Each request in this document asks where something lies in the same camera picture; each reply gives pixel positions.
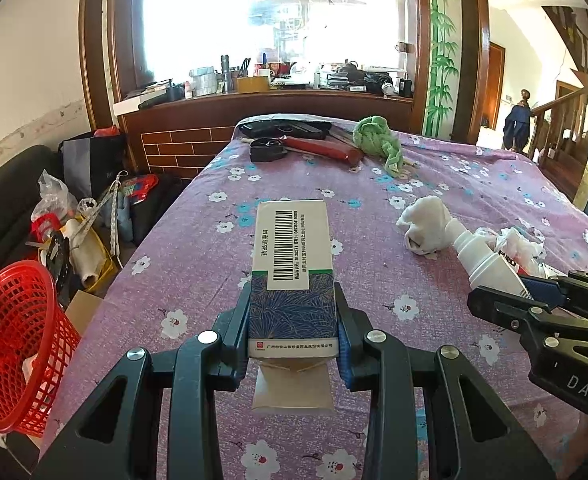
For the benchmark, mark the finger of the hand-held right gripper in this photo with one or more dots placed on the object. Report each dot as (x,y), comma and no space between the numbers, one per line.
(503,305)
(541,287)

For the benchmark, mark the red plastic mesh basket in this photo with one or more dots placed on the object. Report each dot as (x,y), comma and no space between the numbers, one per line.
(14,320)

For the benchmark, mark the flat brown cardboard box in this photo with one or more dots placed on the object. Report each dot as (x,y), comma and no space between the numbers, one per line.
(86,310)

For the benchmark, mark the wooden partition counter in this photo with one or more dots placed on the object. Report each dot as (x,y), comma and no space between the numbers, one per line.
(184,145)

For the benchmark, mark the green knitted cloth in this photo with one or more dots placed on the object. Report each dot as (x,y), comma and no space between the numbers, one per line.
(373,135)

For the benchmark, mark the black flashlight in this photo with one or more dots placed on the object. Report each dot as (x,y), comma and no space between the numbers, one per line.
(225,72)

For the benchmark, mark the white plastic wrap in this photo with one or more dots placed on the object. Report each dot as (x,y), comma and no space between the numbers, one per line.
(516,247)

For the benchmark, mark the black sofa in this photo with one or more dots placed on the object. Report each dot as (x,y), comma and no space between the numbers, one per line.
(4,195)

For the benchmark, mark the clear plastic bag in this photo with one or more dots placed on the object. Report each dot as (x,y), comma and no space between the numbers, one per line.
(54,192)

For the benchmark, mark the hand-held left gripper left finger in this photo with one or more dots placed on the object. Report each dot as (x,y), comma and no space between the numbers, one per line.
(234,330)

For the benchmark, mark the black shopping bag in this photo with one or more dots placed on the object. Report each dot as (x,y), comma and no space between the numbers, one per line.
(91,160)

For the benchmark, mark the wooden stair railing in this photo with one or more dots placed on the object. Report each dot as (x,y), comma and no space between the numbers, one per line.
(563,125)

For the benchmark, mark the wooden door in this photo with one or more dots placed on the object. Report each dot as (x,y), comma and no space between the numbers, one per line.
(496,85)

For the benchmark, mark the white cloth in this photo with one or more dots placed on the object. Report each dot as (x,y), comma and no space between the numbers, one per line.
(426,225)

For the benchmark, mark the white tube black label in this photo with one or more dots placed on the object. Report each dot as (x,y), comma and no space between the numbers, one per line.
(478,260)

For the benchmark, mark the small cardboard box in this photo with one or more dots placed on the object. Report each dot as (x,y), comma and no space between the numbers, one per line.
(253,85)

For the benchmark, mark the bamboo wall painting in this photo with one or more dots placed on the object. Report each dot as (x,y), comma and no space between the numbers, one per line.
(441,45)

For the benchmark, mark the red plastic bag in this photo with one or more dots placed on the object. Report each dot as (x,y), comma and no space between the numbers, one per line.
(41,222)

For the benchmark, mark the red patterned bag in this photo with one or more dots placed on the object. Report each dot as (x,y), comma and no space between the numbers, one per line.
(139,187)

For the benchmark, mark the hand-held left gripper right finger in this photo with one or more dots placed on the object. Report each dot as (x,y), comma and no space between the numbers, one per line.
(346,360)

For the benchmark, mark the blue white medicine box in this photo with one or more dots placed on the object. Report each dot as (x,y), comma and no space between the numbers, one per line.
(294,300)

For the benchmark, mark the dark blue jacket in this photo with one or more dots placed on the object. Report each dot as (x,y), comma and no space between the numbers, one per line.
(517,122)

